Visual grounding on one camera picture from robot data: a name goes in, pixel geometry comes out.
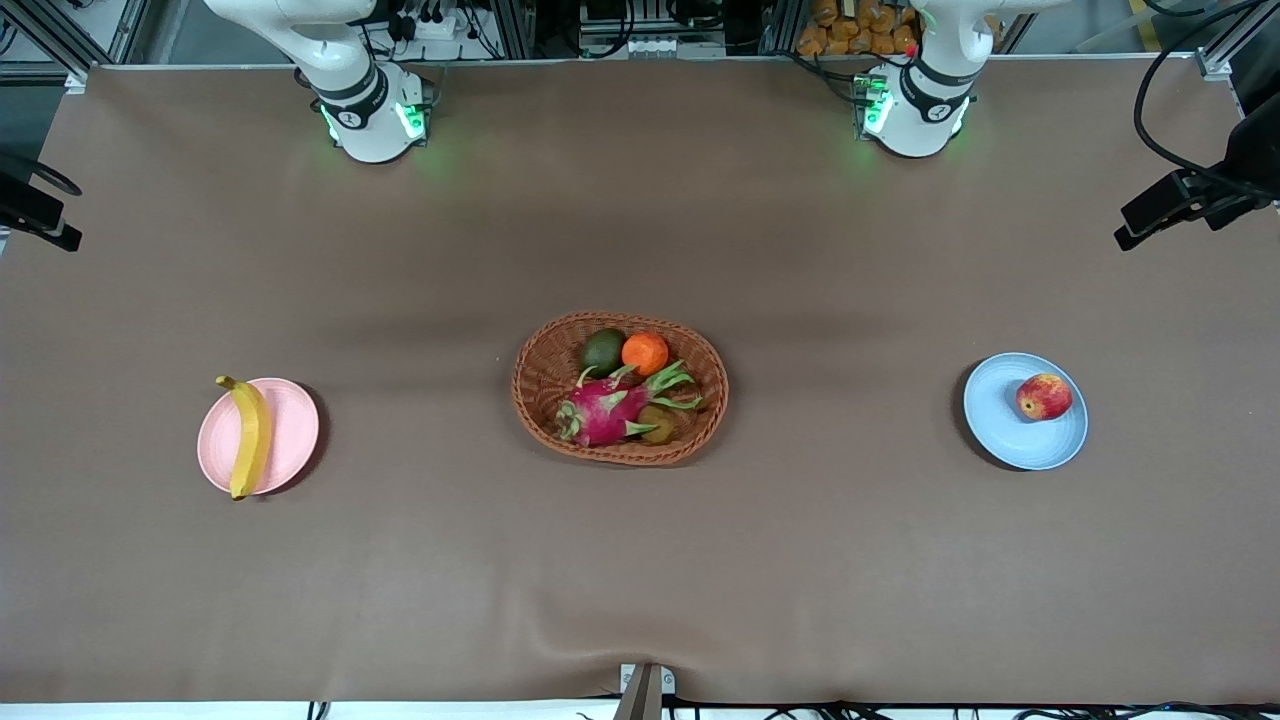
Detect pink plate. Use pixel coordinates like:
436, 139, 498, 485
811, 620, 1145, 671
197, 377, 321, 496

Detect green avocado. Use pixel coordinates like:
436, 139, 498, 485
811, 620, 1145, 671
582, 328, 628, 379

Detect red apple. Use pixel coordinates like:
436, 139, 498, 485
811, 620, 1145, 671
1016, 373, 1074, 421

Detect yellow banana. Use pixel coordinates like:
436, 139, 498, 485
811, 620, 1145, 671
215, 375, 273, 501

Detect white power strip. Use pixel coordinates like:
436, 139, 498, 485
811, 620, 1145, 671
393, 8, 473, 43

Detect blue plate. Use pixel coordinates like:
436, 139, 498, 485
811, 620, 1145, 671
963, 352, 1089, 471

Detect brown wicker basket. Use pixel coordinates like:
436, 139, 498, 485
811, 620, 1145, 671
512, 311, 730, 466

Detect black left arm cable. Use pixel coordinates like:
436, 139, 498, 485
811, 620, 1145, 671
1133, 0, 1280, 193

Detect pink dragon fruit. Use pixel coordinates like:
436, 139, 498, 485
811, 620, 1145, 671
555, 360, 704, 447

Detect brown table cloth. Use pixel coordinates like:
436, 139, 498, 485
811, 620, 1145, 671
0, 55, 1280, 706

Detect aluminium frame post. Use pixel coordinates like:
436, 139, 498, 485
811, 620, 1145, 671
1195, 0, 1280, 81
0, 0, 151, 79

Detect grey metal camera bracket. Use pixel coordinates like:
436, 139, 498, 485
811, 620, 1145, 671
615, 662, 677, 720

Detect orange fruit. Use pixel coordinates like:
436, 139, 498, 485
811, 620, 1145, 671
621, 331, 670, 377

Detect bag of orange bread rolls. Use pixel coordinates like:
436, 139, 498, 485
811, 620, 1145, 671
797, 0, 921, 57

